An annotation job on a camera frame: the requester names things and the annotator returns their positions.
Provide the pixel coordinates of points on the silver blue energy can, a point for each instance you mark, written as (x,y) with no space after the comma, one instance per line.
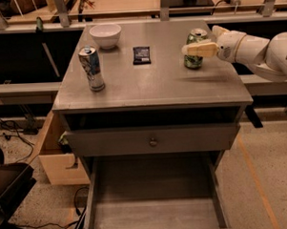
(89,61)

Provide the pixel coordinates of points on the white ceramic bowl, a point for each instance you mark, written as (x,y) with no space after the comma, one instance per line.
(106,36)

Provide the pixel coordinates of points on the dark blue snack packet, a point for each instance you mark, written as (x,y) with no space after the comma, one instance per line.
(141,55)

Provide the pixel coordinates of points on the green soda can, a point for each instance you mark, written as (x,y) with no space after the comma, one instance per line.
(196,35)

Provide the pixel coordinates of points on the grey drawer cabinet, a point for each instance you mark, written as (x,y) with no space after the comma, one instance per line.
(163,93)

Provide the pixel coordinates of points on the open grey lower drawer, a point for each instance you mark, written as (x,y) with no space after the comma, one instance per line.
(176,191)

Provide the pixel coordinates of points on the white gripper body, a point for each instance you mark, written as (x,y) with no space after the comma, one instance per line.
(229,46)

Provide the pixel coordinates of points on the light wooden box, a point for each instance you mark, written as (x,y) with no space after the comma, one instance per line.
(60,168)

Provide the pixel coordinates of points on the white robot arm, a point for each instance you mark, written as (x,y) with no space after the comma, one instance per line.
(266,58)

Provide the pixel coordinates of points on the black floor equipment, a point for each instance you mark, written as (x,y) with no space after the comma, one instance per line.
(15,182)

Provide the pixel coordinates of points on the grey top drawer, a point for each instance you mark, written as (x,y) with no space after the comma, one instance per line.
(138,141)

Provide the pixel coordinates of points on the metal railing frame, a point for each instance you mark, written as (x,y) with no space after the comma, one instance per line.
(69,13)

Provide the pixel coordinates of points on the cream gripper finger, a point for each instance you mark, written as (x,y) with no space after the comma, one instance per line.
(218,31)
(201,49)

